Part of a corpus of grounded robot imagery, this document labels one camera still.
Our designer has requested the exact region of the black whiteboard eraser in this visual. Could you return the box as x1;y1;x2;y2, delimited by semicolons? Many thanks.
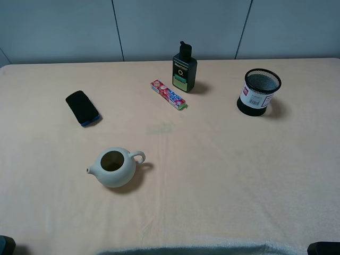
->
65;90;100;127

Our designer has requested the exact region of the black object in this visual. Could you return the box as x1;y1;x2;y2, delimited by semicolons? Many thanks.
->
0;235;16;255
307;242;340;255

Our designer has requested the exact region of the black mesh pen holder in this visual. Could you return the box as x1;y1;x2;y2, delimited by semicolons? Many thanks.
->
236;69;282;116

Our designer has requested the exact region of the dark green pump bottle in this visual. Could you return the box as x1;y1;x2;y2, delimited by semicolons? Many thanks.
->
172;41;198;92

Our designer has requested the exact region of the black object bottom left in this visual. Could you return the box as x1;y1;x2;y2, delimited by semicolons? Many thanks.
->
0;235;16;255

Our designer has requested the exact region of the red toothpaste box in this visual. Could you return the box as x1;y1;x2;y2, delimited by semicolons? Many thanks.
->
150;80;186;111

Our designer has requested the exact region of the cream ceramic teapot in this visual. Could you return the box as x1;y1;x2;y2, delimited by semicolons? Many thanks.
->
87;147;146;188

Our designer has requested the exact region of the black object bottom right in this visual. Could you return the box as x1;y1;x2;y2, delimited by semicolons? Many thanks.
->
307;242;340;255

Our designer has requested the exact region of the beige table cloth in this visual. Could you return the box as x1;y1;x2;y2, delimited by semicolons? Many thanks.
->
1;58;339;254

